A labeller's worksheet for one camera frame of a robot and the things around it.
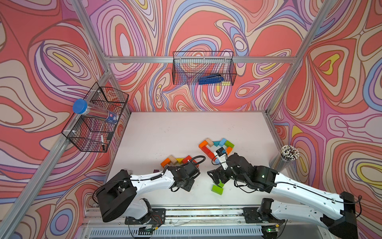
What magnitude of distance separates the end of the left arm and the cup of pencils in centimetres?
48

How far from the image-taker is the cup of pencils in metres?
0.77

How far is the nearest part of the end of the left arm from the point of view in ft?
1.99
